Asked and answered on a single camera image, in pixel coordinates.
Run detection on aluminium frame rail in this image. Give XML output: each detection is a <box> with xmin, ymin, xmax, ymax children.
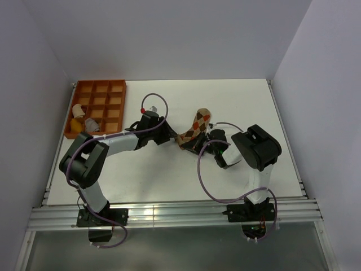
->
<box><xmin>27</xmin><ymin>197</ymin><xmax>323</xmax><ymax>231</ymax></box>

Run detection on orange compartment tray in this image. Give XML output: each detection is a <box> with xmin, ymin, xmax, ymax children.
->
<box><xmin>64</xmin><ymin>80</ymin><xmax>127</xmax><ymax>139</ymax></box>

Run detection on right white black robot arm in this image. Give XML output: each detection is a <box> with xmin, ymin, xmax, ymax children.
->
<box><xmin>180</xmin><ymin>124</ymin><xmax>282</xmax><ymax>220</ymax></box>

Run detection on black box under rail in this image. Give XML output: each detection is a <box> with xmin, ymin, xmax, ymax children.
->
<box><xmin>88</xmin><ymin>230</ymin><xmax>113</xmax><ymax>243</ymax></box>

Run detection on grey sock red stripes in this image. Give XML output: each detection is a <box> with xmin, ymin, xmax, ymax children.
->
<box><xmin>85</xmin><ymin>118</ymin><xmax>100</xmax><ymax>133</ymax></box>

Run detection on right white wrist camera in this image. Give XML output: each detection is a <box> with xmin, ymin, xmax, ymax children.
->
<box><xmin>208</xmin><ymin>123</ymin><xmax>219</xmax><ymax>131</ymax></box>

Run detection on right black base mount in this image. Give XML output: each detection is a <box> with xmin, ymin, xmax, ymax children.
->
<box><xmin>222</xmin><ymin>202</ymin><xmax>276</xmax><ymax>222</ymax></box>

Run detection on rolled yellow sock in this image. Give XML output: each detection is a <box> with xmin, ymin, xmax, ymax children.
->
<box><xmin>70</xmin><ymin>119</ymin><xmax>83</xmax><ymax>133</ymax></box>

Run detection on tan argyle sock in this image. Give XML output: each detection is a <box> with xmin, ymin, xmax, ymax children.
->
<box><xmin>175</xmin><ymin>108</ymin><xmax>211</xmax><ymax>150</ymax></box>

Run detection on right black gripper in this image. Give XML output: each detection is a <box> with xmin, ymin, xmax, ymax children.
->
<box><xmin>182</xmin><ymin>131</ymin><xmax>218</xmax><ymax>156</ymax></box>

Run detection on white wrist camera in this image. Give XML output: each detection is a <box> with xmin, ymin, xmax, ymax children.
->
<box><xmin>208</xmin><ymin>123</ymin><xmax>219</xmax><ymax>131</ymax></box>
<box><xmin>140</xmin><ymin>106</ymin><xmax>157</xmax><ymax>114</ymax></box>

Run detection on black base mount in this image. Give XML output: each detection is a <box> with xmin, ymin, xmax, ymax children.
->
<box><xmin>76</xmin><ymin>208</ymin><xmax>129</xmax><ymax>228</ymax></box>
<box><xmin>222</xmin><ymin>202</ymin><xmax>276</xmax><ymax>222</ymax></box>

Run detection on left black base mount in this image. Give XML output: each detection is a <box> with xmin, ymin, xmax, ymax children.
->
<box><xmin>76</xmin><ymin>208</ymin><xmax>129</xmax><ymax>228</ymax></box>

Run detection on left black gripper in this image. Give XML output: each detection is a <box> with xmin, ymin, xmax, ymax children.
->
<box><xmin>147</xmin><ymin>116</ymin><xmax>177</xmax><ymax>145</ymax></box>

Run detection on rolled beige sock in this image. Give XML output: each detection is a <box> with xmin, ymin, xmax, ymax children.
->
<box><xmin>72</xmin><ymin>104</ymin><xmax>85</xmax><ymax>119</ymax></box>

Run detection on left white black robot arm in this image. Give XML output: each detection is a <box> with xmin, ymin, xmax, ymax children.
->
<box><xmin>59</xmin><ymin>111</ymin><xmax>177</xmax><ymax>225</ymax></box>

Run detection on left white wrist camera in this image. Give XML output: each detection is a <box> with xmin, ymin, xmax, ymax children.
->
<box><xmin>140</xmin><ymin>106</ymin><xmax>157</xmax><ymax>114</ymax></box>

